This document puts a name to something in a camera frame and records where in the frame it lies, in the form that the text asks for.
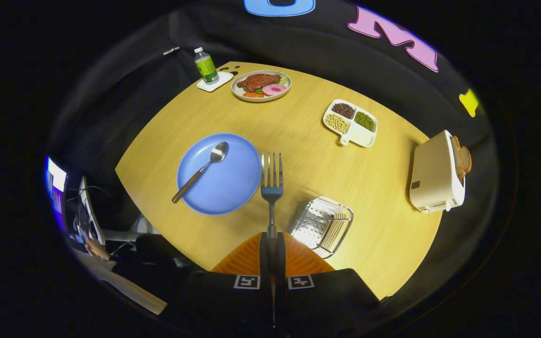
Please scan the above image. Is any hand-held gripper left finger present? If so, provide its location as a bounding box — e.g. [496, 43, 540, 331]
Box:
[158, 232, 273, 329]

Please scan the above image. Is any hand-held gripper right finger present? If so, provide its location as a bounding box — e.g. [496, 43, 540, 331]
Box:
[273, 232, 384, 329]

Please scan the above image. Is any wooden handle metal fork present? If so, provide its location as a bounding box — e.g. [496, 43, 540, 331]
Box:
[260, 151, 284, 324]

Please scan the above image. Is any wooden handle metal spoon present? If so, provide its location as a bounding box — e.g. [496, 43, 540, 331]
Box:
[172, 141, 229, 204]

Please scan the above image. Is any blue plate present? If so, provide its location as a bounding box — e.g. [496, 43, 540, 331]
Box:
[177, 133, 262, 216]

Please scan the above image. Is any thin grey panel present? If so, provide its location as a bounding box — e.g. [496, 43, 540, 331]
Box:
[79, 176, 107, 246]

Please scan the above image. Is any white toaster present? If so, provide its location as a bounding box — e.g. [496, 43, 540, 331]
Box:
[409, 130, 466, 214]

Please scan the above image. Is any white divided dish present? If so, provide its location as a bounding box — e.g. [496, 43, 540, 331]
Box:
[323, 99, 378, 148]

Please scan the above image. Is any pile of yellow soybeans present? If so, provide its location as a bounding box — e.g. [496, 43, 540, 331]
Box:
[325, 114, 349, 135]

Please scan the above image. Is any pile of green beans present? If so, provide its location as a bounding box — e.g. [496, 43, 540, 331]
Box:
[355, 111, 375, 132]

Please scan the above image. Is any pile of dark red beans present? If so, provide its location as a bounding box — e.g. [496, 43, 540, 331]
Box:
[332, 103, 356, 119]

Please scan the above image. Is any glowing computer screen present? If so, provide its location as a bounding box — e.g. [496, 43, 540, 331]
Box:
[46, 157, 68, 233]

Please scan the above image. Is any beige plate with food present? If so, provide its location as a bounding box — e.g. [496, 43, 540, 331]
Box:
[231, 70, 293, 103]

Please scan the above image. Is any white square coaster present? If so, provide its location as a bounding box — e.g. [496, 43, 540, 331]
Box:
[196, 71, 234, 92]

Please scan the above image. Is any brown meat steak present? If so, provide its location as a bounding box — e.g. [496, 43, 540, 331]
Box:
[237, 73, 281, 92]

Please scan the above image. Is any green label plastic bottle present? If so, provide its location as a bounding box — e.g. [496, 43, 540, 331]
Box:
[193, 47, 220, 85]

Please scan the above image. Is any black backdrop cloth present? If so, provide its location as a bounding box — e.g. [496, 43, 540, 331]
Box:
[47, 0, 501, 310]

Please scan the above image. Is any metal wire basket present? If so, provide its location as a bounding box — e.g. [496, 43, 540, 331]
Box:
[289, 196, 354, 260]

